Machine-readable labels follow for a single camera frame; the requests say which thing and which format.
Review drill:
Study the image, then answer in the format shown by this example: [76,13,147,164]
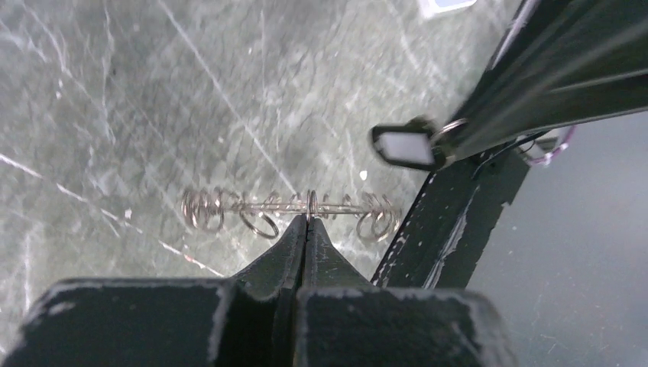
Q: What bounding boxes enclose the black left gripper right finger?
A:
[293,219,519,366]

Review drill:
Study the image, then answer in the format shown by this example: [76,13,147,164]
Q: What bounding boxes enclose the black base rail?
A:
[371,151,530,288]

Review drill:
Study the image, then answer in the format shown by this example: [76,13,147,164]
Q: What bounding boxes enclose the steel ring disc with keyrings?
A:
[180,187,403,242]

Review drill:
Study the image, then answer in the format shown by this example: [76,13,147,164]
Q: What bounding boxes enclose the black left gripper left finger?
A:
[4,215,308,366]

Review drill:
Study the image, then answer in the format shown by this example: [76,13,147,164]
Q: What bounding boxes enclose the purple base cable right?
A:
[526,125,578,167]

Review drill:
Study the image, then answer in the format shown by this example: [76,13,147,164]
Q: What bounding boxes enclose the black key tag with key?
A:
[368,115,467,172]

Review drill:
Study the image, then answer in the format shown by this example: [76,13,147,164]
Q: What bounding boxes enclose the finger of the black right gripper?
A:
[435,67,647,160]
[440,0,648,133]

